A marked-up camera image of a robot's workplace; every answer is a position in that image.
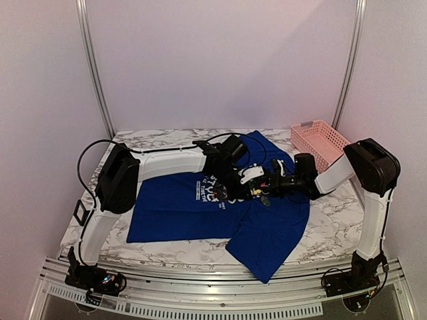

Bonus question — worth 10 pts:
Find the aluminium front rail frame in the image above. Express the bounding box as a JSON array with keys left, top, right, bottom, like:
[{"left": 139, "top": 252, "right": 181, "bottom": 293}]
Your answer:
[{"left": 29, "top": 257, "right": 417, "bottom": 319}]

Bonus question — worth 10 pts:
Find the blue printed t-shirt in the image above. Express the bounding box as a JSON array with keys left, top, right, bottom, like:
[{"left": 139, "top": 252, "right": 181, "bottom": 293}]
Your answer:
[{"left": 126, "top": 129, "right": 310, "bottom": 285}]

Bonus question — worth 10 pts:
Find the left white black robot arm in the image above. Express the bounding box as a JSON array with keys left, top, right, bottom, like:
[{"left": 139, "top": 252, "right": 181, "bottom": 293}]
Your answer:
[{"left": 67, "top": 133, "right": 251, "bottom": 289}]

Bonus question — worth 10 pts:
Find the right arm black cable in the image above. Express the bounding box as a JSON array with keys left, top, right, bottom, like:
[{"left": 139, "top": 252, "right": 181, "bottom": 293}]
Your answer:
[{"left": 286, "top": 186, "right": 394, "bottom": 267}]

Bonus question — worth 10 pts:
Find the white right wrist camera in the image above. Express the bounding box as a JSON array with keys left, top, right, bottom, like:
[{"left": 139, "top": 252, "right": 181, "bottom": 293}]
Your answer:
[{"left": 270, "top": 159, "right": 289, "bottom": 177}]

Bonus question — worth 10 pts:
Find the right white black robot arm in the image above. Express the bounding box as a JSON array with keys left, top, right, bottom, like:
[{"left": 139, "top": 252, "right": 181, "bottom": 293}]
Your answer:
[{"left": 266, "top": 138, "right": 401, "bottom": 261}]

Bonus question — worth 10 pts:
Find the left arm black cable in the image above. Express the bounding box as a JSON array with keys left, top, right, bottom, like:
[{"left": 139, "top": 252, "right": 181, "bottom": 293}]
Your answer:
[{"left": 76, "top": 133, "right": 268, "bottom": 214}]

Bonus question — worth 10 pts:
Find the left aluminium corner post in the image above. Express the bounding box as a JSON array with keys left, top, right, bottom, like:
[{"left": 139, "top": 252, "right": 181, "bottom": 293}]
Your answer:
[{"left": 76, "top": 0, "right": 115, "bottom": 139}]

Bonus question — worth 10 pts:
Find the silver round brooch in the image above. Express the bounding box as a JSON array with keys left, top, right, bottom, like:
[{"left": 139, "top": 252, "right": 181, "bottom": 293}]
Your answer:
[{"left": 261, "top": 196, "right": 271, "bottom": 207}]

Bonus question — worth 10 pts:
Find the right aluminium corner post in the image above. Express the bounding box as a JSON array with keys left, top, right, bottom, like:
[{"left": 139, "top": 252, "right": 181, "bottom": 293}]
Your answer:
[{"left": 331, "top": 0, "right": 367, "bottom": 130}]

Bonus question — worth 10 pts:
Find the pink perforated plastic basket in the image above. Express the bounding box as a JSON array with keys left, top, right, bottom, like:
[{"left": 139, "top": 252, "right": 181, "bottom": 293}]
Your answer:
[{"left": 290, "top": 120, "right": 350, "bottom": 173}]

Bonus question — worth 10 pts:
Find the aluminium corner post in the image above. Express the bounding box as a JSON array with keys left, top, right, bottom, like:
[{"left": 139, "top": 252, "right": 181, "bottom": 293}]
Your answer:
[
  {"left": 331, "top": 0, "right": 367, "bottom": 130},
  {"left": 76, "top": 0, "right": 115, "bottom": 139}
]

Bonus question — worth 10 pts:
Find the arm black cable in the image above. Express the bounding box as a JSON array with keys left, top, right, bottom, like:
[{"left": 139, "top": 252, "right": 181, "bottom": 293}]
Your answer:
[
  {"left": 286, "top": 186, "right": 394, "bottom": 267},
  {"left": 76, "top": 133, "right": 268, "bottom": 214}
]

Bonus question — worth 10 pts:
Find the black box with flower brooch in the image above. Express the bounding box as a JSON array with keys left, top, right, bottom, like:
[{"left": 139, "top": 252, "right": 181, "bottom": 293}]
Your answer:
[{"left": 73, "top": 199, "right": 93, "bottom": 227}]

